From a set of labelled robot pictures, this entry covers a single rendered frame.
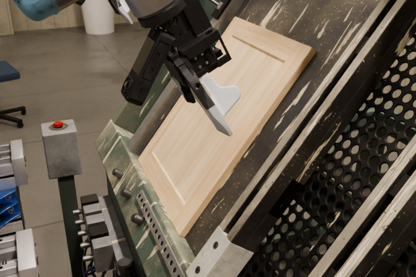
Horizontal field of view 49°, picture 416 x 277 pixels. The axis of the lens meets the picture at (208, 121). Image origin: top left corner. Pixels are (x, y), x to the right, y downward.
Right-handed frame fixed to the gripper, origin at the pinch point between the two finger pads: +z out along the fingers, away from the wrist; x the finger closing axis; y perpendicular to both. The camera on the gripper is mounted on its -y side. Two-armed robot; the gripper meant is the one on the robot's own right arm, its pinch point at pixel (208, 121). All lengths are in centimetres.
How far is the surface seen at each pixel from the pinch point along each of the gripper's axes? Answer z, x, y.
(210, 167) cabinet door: 31.8, 32.4, -0.2
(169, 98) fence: 29, 74, 4
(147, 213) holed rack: 37, 39, -21
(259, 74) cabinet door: 21, 39, 24
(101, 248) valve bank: 43, 46, -38
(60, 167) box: 37, 93, -41
